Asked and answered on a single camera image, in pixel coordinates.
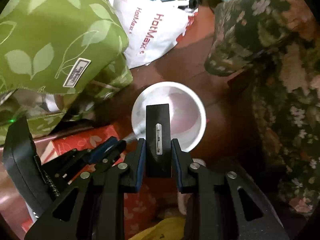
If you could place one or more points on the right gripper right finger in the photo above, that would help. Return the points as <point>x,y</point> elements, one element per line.
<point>181,163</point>

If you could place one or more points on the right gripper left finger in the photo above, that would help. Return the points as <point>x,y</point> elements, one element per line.
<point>132,181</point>

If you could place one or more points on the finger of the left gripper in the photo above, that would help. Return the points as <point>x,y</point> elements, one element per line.
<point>111,156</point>
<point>97,154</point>

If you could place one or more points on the yellow banana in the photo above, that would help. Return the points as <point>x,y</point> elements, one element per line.
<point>167,229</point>

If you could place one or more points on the green leaf pattern bag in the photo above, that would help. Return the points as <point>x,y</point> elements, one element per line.
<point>59,58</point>

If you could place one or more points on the white HotMax plastic bag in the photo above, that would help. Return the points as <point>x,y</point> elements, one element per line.
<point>153,28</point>

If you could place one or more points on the dark floral bed sheet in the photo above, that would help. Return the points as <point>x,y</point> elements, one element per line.
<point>278,40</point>

